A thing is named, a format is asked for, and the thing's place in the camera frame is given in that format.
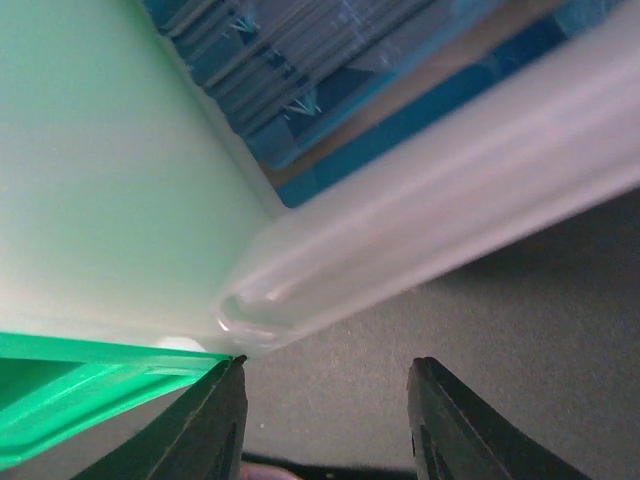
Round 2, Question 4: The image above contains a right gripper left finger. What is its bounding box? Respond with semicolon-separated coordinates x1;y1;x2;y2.
75;356;248;479

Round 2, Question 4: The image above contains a white bin with blue cards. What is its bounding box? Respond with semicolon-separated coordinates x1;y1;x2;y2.
1;1;639;356

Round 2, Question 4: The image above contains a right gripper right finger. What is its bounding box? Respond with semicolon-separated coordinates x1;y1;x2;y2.
407;357;587;479

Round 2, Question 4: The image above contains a green bin with black cards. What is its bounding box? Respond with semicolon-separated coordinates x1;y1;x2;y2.
1;333;226;469

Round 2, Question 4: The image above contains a blue credit card stack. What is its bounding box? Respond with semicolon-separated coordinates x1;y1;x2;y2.
143;1;615;208

